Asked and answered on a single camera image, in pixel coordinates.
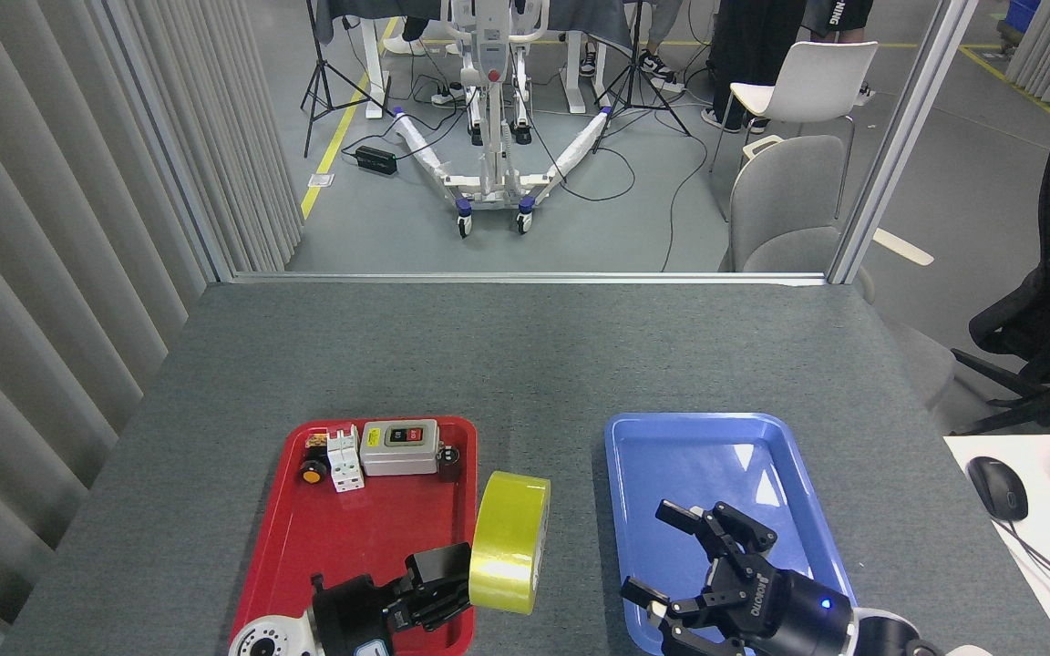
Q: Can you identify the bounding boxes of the yellow tape roll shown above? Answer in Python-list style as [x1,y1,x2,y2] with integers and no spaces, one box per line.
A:
[468,471,551,616]

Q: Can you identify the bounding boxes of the cream flat board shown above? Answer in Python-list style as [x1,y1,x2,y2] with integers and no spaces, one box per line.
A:
[871,228,934,267]

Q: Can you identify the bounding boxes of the silver frame rail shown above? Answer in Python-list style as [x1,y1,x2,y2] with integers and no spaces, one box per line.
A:
[232,272,827,287]

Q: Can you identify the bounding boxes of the white chair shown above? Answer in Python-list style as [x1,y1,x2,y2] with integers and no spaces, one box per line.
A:
[710,41,880,220]

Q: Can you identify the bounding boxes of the grey push button switch box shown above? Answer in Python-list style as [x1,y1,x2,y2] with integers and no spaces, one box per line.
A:
[359,419,440,477]

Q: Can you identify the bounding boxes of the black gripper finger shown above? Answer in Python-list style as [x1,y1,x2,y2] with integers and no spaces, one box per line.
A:
[655,499,777,584]
[621,577,745,656]
[393,597,471,631]
[402,544,473,602]

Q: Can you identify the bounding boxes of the grey chair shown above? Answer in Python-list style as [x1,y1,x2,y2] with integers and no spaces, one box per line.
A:
[719,135,877,302]

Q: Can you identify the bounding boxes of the blue plastic tray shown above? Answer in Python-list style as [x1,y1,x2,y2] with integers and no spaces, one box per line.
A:
[604,413,859,656]

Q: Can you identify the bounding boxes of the white circuit breaker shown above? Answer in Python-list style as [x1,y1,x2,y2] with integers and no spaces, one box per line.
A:
[325,425,365,492]

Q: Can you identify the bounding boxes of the white wheeled stand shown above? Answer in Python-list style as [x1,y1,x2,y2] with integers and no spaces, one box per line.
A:
[393,0,613,240]

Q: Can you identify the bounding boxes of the black floor cable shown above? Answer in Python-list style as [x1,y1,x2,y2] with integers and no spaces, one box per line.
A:
[525,128,710,272]

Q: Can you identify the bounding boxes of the black computer mouse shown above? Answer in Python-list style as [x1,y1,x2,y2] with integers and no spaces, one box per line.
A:
[966,456,1029,523]

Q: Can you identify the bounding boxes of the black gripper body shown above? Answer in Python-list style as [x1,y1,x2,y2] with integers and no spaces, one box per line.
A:
[726,569,854,656]
[311,574,407,656]

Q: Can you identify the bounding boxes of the person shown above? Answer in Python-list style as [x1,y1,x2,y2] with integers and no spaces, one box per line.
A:
[580,0,676,87]

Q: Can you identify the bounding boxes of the silver frame post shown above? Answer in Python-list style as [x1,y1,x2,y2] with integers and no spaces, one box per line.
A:
[828,0,982,285]

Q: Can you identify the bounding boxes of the red plastic tray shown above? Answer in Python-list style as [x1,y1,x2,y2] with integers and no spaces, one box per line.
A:
[230,415,478,656]

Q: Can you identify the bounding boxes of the black tripod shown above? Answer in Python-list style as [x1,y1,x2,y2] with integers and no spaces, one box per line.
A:
[592,0,692,154]
[300,0,394,159]

